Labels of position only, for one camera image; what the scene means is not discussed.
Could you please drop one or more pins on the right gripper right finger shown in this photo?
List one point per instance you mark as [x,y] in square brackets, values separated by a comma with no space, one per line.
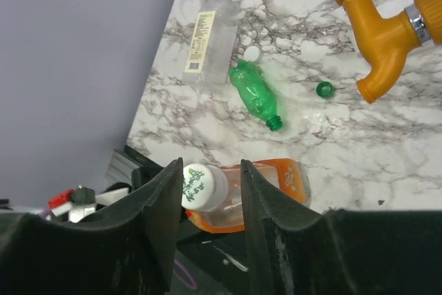
[292,249]

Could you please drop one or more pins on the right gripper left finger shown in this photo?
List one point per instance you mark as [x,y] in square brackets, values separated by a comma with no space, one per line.
[127,247]

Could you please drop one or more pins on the orange label tea bottle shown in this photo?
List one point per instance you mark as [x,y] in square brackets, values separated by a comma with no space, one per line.
[281,177]

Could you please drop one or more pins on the green plastic bottle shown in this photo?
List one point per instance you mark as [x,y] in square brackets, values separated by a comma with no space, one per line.
[255,93]

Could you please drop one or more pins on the green bottle cap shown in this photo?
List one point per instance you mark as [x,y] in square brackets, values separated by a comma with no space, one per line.
[325,90]

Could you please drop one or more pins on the white round bottle cap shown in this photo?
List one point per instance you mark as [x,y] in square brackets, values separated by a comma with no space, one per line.
[252,54]

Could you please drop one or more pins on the clear square water bottle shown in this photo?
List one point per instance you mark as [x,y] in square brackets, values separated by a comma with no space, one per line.
[212,44]

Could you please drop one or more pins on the brass yellow faucet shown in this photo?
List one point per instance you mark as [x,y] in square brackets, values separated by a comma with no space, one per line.
[386,43]

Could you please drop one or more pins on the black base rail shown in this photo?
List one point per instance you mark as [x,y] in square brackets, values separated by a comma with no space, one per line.
[131,167]

